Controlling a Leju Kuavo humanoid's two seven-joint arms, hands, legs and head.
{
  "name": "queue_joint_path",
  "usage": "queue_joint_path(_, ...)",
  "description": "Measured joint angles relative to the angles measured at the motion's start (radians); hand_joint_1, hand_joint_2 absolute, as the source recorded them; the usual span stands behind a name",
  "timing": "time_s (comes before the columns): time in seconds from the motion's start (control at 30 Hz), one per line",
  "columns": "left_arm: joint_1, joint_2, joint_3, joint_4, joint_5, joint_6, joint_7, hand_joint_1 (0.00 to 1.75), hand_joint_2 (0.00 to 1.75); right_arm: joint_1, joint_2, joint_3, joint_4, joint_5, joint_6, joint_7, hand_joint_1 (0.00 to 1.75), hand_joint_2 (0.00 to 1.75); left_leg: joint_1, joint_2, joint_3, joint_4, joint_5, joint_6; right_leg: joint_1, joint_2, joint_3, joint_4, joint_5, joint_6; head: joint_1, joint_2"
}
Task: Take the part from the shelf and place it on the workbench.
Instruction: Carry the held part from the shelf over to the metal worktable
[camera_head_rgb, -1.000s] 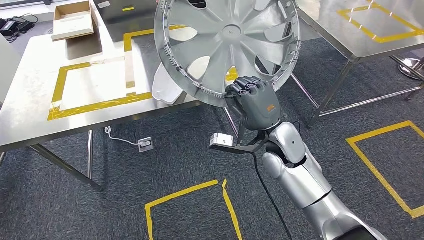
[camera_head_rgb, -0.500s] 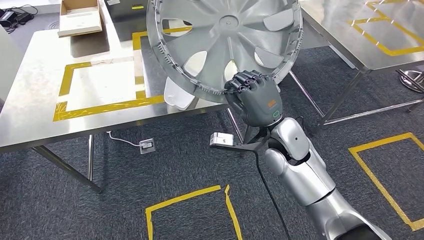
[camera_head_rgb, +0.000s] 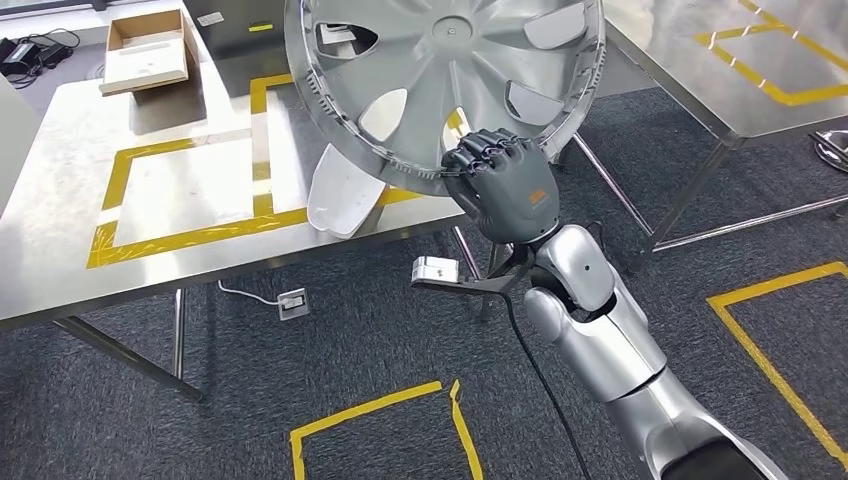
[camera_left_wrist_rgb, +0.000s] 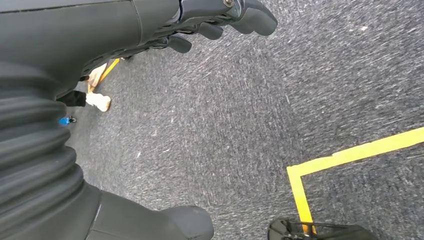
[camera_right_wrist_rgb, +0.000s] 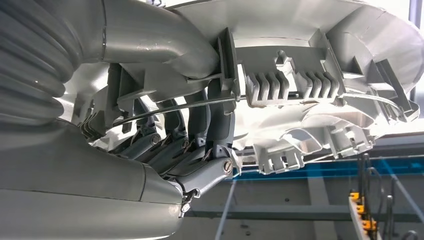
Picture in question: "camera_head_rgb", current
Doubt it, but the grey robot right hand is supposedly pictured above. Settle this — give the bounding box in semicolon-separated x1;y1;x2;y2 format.
440;127;561;245

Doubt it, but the grey plastic wheel cover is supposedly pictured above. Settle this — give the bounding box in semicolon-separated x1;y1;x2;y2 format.
284;0;607;198

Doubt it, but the stainless steel workbench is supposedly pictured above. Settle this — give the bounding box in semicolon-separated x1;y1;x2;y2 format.
0;39;511;405
572;0;848;273

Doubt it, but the white desk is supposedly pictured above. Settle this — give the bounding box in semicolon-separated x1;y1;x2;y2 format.
0;72;42;220
592;39;657;99

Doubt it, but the white curved plastic panel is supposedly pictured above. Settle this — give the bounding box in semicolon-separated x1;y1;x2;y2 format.
306;142;389;240

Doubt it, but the silver floor socket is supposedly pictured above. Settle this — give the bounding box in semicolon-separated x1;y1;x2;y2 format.
276;288;311;323

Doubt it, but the chrome round stand base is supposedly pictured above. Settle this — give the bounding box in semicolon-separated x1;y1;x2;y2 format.
813;129;848;175

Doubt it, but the open cardboard box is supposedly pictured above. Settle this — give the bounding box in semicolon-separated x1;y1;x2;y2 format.
99;8;200;97

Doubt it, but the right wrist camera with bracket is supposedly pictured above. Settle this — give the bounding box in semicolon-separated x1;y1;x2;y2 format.
410;243;538;297

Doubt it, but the black camera cable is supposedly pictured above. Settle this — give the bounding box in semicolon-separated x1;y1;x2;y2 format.
502;294;594;480

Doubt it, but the white socket cable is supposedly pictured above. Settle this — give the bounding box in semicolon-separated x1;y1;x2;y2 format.
217;279;283;307

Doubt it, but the black power adapter with cables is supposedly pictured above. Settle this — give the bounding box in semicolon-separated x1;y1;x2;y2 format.
0;27;82;91

